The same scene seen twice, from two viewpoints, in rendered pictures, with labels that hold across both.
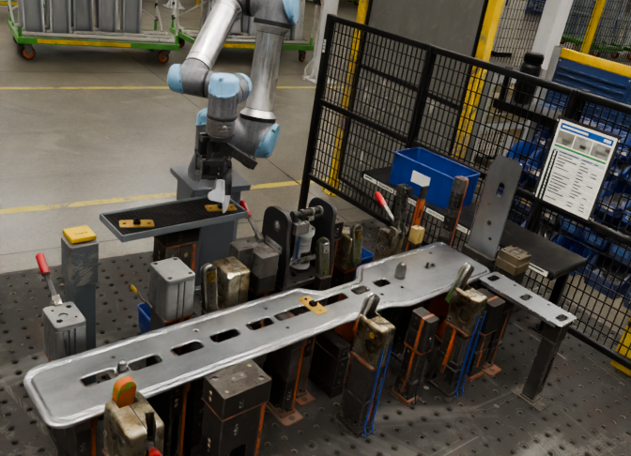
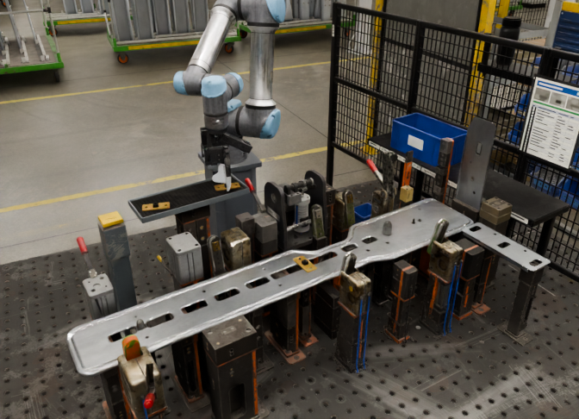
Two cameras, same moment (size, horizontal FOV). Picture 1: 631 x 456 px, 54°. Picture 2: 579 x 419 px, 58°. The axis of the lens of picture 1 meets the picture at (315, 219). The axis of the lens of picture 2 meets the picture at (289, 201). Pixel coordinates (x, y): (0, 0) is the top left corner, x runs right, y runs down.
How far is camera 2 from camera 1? 0.26 m
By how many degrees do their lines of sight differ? 11
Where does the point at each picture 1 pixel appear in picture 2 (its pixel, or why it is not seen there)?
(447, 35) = (454, 3)
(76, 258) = (108, 238)
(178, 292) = (188, 260)
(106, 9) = (180, 15)
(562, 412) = (545, 346)
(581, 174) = (559, 127)
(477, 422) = (461, 357)
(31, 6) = (121, 20)
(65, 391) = (95, 347)
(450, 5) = not seen: outside the picture
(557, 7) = not seen: outside the picture
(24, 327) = not seen: hidden behind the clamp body
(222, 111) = (213, 108)
